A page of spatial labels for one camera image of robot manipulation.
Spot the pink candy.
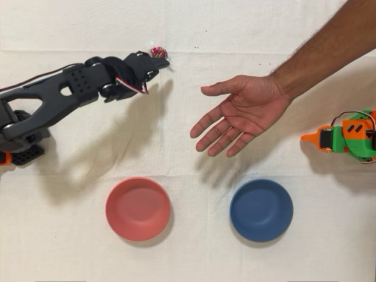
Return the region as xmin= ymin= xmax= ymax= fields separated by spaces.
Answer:
xmin=148 ymin=41 xmax=173 ymax=64

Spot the person's bare forearm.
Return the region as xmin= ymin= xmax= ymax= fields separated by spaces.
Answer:
xmin=268 ymin=0 xmax=376 ymax=100

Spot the person's open hand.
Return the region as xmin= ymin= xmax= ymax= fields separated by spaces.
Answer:
xmin=189 ymin=74 xmax=294 ymax=158

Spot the blue plastic bowl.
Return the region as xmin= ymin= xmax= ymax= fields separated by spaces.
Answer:
xmin=229 ymin=178 xmax=294 ymax=243

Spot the pink plastic bowl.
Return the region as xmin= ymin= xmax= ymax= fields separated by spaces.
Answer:
xmin=105 ymin=176 xmax=172 ymax=243

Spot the white tablecloth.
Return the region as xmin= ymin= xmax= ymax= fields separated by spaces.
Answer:
xmin=0 ymin=0 xmax=376 ymax=282

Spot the red white gripper servo cable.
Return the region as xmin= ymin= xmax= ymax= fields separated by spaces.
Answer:
xmin=114 ymin=75 xmax=150 ymax=95

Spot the orange arm servo cable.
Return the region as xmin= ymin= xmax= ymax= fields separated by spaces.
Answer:
xmin=330 ymin=110 xmax=376 ymax=165

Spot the striped black arm cable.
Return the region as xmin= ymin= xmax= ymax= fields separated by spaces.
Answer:
xmin=0 ymin=63 xmax=86 ymax=92

